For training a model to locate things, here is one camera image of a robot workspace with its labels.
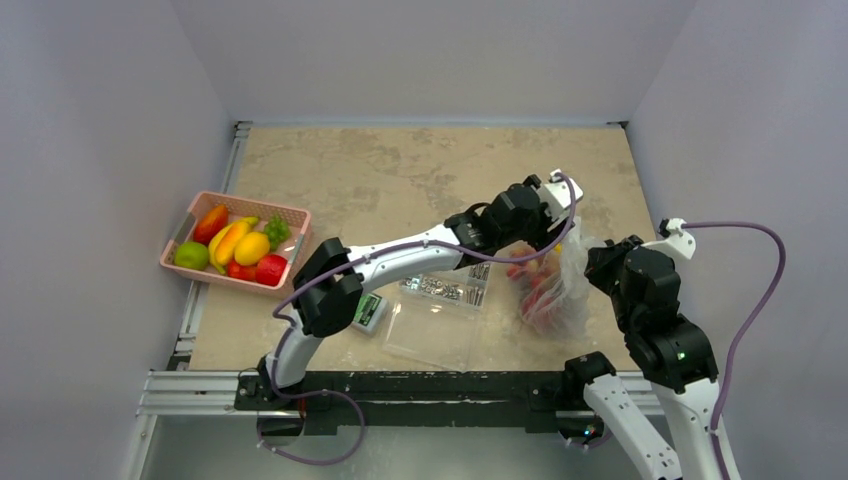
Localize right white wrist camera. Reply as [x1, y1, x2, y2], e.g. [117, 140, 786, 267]
[641, 217, 696, 261]

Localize clear plastic screw organizer box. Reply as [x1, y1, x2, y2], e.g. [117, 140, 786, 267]
[383, 262, 491, 371]

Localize green circuit board case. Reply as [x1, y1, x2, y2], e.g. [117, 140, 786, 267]
[350, 293, 390, 336]

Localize green fake apple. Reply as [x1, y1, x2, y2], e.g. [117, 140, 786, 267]
[173, 241, 210, 271]

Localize yellow fake lemon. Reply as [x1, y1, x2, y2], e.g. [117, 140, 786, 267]
[233, 232, 271, 266]

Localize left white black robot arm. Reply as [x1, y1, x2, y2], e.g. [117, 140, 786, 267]
[259, 170, 584, 409]

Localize yellow fake banana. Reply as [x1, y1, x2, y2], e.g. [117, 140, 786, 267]
[209, 217, 260, 275]

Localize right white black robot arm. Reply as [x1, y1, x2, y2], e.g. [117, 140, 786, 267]
[561, 232, 740, 479]

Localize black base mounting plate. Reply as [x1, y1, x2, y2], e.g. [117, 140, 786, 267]
[234, 369, 664, 439]

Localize red fake strawberries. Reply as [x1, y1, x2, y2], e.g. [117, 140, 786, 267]
[226, 260, 257, 282]

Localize red orange fake mango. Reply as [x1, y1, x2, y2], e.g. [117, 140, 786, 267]
[192, 204, 229, 245]

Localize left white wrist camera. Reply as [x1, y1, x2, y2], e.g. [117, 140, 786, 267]
[535, 169, 584, 231]

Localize red fake fruits in bag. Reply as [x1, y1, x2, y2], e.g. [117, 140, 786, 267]
[506, 245, 562, 333]

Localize orange yellow fake mango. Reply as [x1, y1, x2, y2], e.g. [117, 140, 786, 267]
[213, 220, 253, 267]

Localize pink plastic basket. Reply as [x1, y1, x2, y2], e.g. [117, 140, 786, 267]
[159, 191, 312, 298]

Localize translucent printed plastic bag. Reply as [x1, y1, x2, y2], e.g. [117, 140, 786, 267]
[506, 217, 601, 339]

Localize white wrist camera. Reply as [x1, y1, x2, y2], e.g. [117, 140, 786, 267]
[535, 169, 584, 231]
[641, 217, 696, 261]

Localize red fake apple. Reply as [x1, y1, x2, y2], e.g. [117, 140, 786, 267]
[255, 254, 288, 286]

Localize green fake grapes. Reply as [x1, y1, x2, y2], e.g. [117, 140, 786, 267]
[263, 215, 291, 251]

